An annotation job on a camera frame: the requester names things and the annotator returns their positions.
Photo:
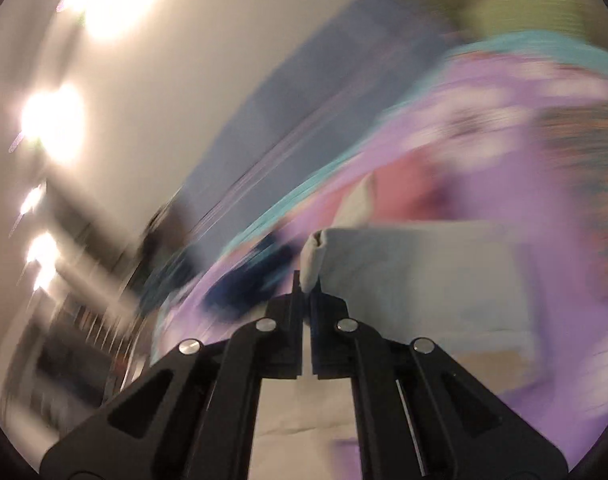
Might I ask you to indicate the pink folded cloth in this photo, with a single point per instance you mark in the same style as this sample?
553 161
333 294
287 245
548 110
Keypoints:
408 185

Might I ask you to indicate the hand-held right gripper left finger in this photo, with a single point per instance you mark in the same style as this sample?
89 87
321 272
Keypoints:
298 310

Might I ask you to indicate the purple floral blanket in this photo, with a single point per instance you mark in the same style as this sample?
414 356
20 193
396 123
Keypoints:
488 160

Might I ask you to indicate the blue plaid pillow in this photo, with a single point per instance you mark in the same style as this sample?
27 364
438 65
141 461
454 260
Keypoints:
309 95

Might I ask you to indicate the dark furniture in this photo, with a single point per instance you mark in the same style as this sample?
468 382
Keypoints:
79 355

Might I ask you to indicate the navy star-print cloth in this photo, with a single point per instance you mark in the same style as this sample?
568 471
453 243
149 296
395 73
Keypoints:
244 285

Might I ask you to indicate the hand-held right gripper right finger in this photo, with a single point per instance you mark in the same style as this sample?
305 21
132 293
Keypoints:
315 320

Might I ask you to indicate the beige garment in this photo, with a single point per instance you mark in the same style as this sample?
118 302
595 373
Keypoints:
413 280

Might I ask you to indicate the green pillow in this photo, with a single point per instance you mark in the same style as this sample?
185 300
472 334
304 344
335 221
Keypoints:
523 15

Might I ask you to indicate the small-flower patterned cloth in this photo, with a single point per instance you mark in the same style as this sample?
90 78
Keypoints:
583 185

